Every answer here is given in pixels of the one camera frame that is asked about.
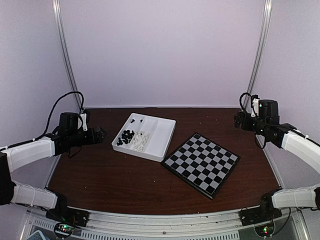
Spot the white compartment tray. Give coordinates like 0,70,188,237
111,113,176,162

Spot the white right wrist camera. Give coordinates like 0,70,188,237
250,94,260,118

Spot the left aluminium frame post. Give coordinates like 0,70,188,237
51,0,83,111

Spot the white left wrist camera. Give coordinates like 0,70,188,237
78,113,90,132

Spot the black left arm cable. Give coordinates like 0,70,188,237
33,91,85,142

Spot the right aluminium frame post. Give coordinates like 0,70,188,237
247,0,273,94

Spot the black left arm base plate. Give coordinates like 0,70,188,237
45,207,90,227

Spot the white chess piece pile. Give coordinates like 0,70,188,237
130,131,151,152

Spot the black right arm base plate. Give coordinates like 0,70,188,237
238,207,282,227

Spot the left round circuit board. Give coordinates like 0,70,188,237
53,222,75,238

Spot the round circuit board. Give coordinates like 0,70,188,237
254,223,275,238
53,222,75,238

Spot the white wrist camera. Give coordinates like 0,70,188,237
78,113,90,132
250,94,260,118

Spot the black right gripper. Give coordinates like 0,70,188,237
234,111,268,136

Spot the black chess piece pile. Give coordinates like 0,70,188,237
116,130,135,146

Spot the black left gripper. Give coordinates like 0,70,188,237
68,126,107,147

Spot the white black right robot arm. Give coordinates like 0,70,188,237
233,95,320,221

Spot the blue plastic basket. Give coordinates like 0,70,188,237
26,230,50,240

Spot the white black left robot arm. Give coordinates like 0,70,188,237
0,112,106,222

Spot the aluminium front rail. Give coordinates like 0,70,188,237
21,208,311,240

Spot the aluminium frame post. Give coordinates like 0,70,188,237
51,0,83,111
247,0,273,94

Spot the right round circuit board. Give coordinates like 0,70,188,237
254,223,275,238

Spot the black silver chessboard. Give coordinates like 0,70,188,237
160,132,241,200

